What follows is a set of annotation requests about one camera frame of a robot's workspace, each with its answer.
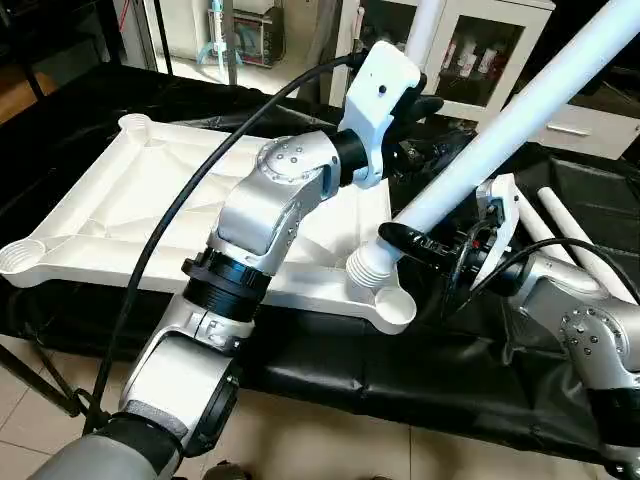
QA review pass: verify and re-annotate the white plastic table leg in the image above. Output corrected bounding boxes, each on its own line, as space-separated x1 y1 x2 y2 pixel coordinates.
343 0 640 299
515 205 557 247
538 185 640 307
403 0 448 77

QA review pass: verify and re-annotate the white plastic table top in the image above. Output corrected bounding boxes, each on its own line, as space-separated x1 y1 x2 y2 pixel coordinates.
0 113 417 336

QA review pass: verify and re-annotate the white glass-door cabinet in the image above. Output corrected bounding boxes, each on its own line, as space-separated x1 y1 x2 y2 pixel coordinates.
340 0 557 127

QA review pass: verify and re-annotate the black mat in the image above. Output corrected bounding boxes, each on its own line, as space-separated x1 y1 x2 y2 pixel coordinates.
0 62 640 466

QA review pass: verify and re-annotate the white drawer unit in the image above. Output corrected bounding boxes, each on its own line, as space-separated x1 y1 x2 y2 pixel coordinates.
525 100 640 163

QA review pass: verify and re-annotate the dark storage box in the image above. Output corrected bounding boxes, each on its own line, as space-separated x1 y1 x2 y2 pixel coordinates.
232 8 287 67

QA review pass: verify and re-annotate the black metal shelf rack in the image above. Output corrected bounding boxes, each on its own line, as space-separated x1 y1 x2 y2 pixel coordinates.
0 0 131 96

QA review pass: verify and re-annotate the black metal bench leg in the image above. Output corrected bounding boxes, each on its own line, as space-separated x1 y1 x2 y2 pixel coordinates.
0 345 87 419

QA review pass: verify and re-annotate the light blue metal frame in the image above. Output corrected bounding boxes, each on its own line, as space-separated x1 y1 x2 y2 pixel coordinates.
198 0 241 67

